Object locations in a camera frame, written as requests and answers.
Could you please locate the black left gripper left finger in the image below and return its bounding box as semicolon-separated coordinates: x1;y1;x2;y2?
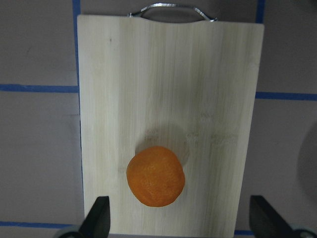
58;196;109;238

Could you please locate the bamboo cutting board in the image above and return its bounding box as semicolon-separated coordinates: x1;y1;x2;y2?
77;14;264;238

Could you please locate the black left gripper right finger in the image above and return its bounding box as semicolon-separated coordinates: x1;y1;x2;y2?
249;195;317;238

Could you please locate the orange fruit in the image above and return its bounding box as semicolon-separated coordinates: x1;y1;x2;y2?
126;146;185;207

